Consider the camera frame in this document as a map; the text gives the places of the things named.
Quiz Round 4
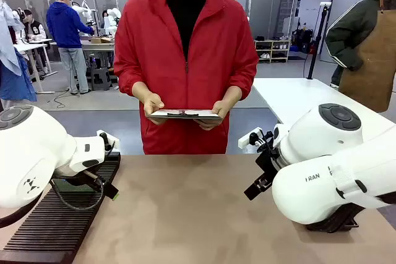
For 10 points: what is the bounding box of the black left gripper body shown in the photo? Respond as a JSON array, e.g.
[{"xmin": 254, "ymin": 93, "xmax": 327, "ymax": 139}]
[{"xmin": 51, "ymin": 169, "xmax": 95, "ymax": 194}]

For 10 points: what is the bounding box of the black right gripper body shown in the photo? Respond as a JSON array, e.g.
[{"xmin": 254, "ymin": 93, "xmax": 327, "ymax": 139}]
[{"xmin": 254, "ymin": 145, "xmax": 280, "ymax": 185}]

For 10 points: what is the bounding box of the clipboard with paper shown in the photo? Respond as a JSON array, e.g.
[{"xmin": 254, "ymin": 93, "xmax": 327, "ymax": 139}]
[{"xmin": 145, "ymin": 108, "xmax": 224, "ymax": 121}]

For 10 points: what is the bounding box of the person's right forearm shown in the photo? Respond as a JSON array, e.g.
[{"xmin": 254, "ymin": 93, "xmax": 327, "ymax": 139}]
[{"xmin": 118, "ymin": 56, "xmax": 156, "ymax": 106}]

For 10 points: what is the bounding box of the person's left forearm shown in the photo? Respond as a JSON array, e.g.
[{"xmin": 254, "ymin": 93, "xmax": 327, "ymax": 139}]
[{"xmin": 221, "ymin": 56, "xmax": 259, "ymax": 111}]

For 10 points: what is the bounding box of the black slotted PCB rack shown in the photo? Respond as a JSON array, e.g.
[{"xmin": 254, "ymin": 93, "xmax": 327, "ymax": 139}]
[{"xmin": 0, "ymin": 151, "xmax": 121, "ymax": 264}]

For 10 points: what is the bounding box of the person's left hand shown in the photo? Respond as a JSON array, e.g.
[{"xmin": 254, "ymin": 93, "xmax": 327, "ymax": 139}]
[{"xmin": 197, "ymin": 100, "xmax": 233, "ymax": 131}]

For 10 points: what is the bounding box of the person's right hand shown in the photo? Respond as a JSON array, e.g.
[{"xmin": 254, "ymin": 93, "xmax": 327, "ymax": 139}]
[{"xmin": 142, "ymin": 92, "xmax": 165, "ymax": 126}]

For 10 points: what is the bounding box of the white side table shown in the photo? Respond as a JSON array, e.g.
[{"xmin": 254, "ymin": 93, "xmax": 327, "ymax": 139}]
[{"xmin": 251, "ymin": 77, "xmax": 396, "ymax": 142}]

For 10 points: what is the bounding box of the black step stool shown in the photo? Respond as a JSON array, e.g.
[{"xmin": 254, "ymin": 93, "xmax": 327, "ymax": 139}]
[{"xmin": 90, "ymin": 66, "xmax": 113, "ymax": 92}]

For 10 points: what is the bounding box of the wooden shoe shelf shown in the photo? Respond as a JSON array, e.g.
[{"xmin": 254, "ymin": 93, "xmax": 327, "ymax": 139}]
[{"xmin": 254, "ymin": 39, "xmax": 292, "ymax": 64}]

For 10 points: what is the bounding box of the black pole stand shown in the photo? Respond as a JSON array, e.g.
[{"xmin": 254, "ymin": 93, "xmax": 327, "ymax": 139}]
[{"xmin": 306, "ymin": 1, "xmax": 332, "ymax": 80}]

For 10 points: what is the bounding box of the grey workbench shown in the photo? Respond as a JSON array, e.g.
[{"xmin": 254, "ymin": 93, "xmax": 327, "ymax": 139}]
[{"xmin": 79, "ymin": 40, "xmax": 119, "ymax": 88}]

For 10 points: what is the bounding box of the person in red jacket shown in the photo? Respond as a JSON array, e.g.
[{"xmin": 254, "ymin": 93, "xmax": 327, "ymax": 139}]
[{"xmin": 113, "ymin": 0, "xmax": 259, "ymax": 155}]

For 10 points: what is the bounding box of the person in light blue clothes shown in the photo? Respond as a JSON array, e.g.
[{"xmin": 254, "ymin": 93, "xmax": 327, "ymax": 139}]
[{"xmin": 0, "ymin": 1, "xmax": 38, "ymax": 111}]

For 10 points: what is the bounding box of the cardboard box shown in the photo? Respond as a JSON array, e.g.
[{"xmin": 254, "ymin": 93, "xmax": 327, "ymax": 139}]
[{"xmin": 90, "ymin": 36, "xmax": 114, "ymax": 45}]

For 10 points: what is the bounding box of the white desk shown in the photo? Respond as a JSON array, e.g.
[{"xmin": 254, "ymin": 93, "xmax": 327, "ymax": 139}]
[{"xmin": 13, "ymin": 38, "xmax": 58, "ymax": 95}]

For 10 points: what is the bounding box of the man in blue hoodie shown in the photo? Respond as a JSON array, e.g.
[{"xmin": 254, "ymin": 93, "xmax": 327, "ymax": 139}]
[{"xmin": 46, "ymin": 0, "xmax": 95, "ymax": 96}]

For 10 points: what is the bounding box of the seated person in varsity jacket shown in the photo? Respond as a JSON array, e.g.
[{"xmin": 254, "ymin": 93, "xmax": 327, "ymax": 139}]
[{"xmin": 22, "ymin": 9, "xmax": 48, "ymax": 75}]

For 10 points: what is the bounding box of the person in brown apron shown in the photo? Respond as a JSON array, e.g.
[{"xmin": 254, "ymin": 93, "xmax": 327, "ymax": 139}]
[{"xmin": 325, "ymin": 0, "xmax": 396, "ymax": 114}]

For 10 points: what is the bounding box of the bulky white background robot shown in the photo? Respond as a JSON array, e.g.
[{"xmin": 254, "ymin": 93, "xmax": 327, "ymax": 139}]
[{"xmin": 102, "ymin": 7, "xmax": 121, "ymax": 35}]

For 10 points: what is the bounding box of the slim white background robot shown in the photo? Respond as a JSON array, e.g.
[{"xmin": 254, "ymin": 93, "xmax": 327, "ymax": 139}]
[{"xmin": 71, "ymin": 0, "xmax": 94, "ymax": 27}]

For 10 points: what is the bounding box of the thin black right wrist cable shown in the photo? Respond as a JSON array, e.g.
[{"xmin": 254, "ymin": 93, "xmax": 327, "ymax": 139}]
[{"xmin": 257, "ymin": 129, "xmax": 275, "ymax": 155}]

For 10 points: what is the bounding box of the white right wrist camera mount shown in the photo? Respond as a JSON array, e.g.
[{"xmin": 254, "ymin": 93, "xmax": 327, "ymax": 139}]
[{"xmin": 238, "ymin": 127, "xmax": 264, "ymax": 154}]

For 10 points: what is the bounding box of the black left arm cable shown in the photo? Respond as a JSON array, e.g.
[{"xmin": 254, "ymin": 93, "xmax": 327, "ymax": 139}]
[{"xmin": 49, "ymin": 178, "xmax": 106, "ymax": 211}]

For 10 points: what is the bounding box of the black floor cable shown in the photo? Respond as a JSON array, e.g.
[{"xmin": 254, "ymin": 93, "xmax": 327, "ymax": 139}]
[{"xmin": 45, "ymin": 88, "xmax": 72, "ymax": 109}]

